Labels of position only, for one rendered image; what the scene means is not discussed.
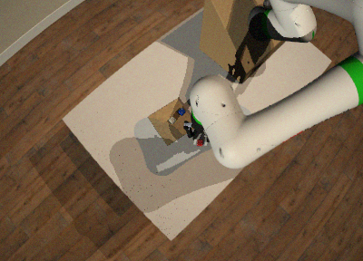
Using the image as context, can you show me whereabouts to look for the brown textured mat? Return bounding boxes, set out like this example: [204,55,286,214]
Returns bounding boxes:
[148,99,191,146]

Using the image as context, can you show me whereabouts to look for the dark blue die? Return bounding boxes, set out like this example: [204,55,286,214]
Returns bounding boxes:
[179,108,185,116]

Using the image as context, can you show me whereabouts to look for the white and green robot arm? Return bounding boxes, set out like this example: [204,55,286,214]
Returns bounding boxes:
[190,0,363,169]

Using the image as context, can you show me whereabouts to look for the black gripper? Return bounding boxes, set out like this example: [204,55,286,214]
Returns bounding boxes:
[183,121,210,146]

